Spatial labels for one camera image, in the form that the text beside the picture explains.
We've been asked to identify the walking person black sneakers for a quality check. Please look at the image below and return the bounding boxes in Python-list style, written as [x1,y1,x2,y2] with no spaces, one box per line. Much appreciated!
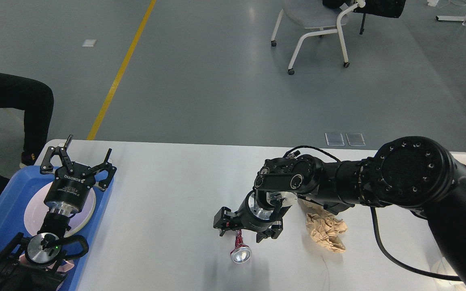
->
[322,0,406,35]

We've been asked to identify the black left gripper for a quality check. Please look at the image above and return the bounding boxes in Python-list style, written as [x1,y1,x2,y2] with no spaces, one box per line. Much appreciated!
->
[40,135,117,215]

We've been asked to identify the crumpled brown paper lower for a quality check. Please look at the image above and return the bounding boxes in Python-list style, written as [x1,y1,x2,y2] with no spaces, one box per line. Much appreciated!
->
[305,211,348,253]

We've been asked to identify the person in black left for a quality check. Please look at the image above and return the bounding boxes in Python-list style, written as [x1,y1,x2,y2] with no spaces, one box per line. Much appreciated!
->
[0,70,55,199]

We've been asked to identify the crumpled brown paper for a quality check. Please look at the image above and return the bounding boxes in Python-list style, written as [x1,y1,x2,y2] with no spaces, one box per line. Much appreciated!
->
[305,211,348,253]
[298,199,331,216]

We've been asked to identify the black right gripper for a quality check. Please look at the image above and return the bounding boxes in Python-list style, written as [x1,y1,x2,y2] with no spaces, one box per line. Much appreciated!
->
[213,196,284,243]

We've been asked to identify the grey white office chair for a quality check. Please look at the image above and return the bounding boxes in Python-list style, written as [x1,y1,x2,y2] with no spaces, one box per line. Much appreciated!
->
[271,0,366,75]

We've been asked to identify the blue plastic tray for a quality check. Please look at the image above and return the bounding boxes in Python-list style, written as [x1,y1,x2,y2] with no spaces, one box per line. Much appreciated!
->
[0,166,114,291]

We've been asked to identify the crushed red can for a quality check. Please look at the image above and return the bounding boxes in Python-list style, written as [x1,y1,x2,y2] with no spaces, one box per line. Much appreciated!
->
[231,230,252,264]

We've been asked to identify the white paper cup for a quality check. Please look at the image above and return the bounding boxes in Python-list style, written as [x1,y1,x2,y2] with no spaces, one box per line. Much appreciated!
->
[431,256,461,287]

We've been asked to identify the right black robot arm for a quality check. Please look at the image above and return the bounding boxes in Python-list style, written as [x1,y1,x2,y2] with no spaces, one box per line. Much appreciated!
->
[213,136,466,284]

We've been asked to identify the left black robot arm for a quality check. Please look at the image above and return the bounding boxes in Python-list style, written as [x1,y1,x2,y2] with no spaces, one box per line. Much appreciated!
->
[0,135,117,291]

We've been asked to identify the crumpled brown paper upper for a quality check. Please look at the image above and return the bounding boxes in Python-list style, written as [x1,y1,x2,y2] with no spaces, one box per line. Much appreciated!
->
[298,199,331,216]

